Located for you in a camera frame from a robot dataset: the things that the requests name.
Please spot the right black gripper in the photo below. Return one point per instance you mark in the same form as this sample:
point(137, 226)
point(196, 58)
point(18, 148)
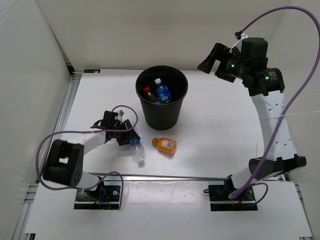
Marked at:
point(216, 54)

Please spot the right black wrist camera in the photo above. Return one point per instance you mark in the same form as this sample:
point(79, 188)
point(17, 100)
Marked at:
point(254, 48)

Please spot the aluminium table frame rail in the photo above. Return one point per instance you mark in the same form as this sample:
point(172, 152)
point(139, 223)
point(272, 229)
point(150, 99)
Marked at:
point(146, 177)

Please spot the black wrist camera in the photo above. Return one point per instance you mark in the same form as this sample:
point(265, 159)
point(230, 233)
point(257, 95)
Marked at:
point(254, 48)
point(111, 119)

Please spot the red cap water bottle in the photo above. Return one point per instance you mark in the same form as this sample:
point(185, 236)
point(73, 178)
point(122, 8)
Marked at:
point(149, 96)

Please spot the orange juice bottle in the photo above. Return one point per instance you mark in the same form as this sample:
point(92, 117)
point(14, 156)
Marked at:
point(165, 145)

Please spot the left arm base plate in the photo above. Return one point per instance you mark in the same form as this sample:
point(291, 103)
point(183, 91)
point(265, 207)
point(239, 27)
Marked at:
point(107, 196)

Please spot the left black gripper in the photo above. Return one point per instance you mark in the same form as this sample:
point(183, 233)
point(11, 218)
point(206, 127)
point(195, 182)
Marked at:
point(131, 133)

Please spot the tall white cap water bottle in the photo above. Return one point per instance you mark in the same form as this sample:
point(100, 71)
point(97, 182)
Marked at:
point(139, 152)

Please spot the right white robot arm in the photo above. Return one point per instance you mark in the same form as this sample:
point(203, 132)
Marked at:
point(266, 88)

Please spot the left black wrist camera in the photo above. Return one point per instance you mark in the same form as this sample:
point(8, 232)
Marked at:
point(111, 119)

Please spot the black plastic waste bin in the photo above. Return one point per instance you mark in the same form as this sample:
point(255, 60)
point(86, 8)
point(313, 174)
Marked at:
point(161, 116)

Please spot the blue cap water bottle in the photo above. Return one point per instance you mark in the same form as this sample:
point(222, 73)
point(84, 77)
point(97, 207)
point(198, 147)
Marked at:
point(162, 92)

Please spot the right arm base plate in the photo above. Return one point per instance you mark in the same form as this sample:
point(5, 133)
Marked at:
point(220, 202)

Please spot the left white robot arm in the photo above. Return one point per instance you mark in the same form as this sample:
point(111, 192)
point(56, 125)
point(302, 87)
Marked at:
point(64, 164)

